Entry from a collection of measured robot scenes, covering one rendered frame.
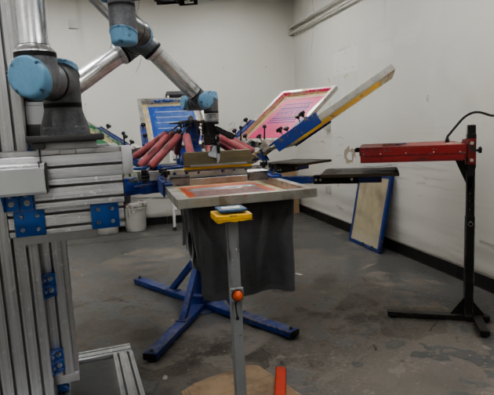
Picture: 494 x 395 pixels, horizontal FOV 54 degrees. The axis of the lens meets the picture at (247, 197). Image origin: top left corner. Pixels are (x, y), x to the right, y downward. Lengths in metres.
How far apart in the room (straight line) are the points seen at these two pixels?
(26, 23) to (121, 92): 5.11
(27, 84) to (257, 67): 5.60
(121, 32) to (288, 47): 5.76
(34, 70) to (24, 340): 0.96
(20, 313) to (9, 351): 0.14
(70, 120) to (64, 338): 0.84
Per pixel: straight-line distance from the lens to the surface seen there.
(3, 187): 1.51
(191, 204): 1.91
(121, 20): 1.45
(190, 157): 2.49
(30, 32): 1.55
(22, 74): 1.52
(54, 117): 1.63
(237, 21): 6.96
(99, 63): 2.33
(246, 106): 6.84
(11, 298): 1.90
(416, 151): 2.91
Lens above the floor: 1.25
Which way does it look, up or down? 8 degrees down
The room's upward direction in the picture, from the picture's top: 3 degrees counter-clockwise
